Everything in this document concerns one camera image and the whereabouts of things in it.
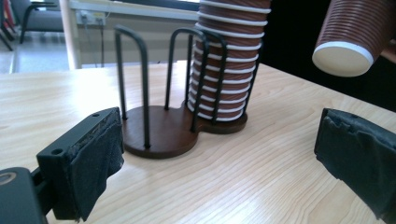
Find thin dark cable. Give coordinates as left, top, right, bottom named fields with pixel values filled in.
left=99, top=21, right=106, bottom=68

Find white table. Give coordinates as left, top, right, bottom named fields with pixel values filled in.
left=59, top=0, right=202, bottom=70

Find single brown ribbed paper cup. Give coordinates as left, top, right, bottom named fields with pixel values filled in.
left=311, top=0, right=396, bottom=78

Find wooden cup holder black rods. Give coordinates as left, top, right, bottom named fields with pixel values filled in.
left=113, top=24, right=264, bottom=160

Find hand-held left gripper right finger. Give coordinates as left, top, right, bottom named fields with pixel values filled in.
left=314, top=107, right=396, bottom=224

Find wall power socket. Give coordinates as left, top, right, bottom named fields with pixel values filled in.
left=76, top=9, right=107, bottom=27

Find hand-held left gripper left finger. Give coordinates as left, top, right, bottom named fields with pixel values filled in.
left=36, top=106, right=125, bottom=222

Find grey chair black frame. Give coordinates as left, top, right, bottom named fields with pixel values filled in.
left=0, top=0, right=65, bottom=52

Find stack of brown paper cups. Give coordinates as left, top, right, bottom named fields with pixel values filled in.
left=186, top=0, right=273, bottom=122

